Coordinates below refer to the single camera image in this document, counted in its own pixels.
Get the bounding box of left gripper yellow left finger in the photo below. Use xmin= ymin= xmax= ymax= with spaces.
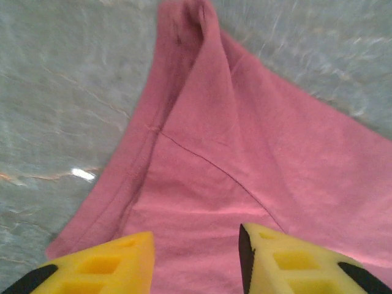
xmin=0 ymin=231 xmax=156 ymax=294

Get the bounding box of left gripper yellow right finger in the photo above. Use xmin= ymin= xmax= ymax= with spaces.
xmin=238 ymin=222 xmax=392 ymax=294

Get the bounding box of pink t-shirt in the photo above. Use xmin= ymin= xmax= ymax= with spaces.
xmin=45 ymin=0 xmax=392 ymax=294

